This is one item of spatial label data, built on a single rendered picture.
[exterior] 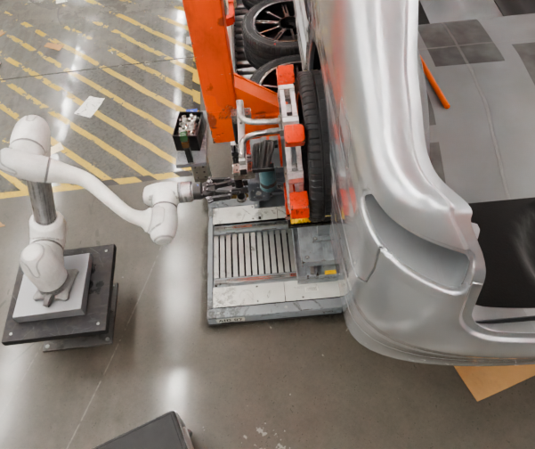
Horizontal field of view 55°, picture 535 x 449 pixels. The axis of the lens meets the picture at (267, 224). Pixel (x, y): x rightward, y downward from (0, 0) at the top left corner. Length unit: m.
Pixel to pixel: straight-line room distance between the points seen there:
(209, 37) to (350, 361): 1.68
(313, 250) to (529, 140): 1.14
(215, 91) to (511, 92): 1.33
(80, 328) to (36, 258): 0.39
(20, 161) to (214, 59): 0.97
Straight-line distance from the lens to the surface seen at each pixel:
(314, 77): 2.13
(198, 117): 2.98
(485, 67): 2.48
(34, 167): 2.14
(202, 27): 2.40
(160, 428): 2.29
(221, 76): 2.55
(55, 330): 2.68
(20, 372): 3.03
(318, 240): 2.72
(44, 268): 2.54
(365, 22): 1.44
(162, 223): 2.09
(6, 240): 3.55
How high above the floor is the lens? 2.48
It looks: 53 degrees down
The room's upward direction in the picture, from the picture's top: 7 degrees counter-clockwise
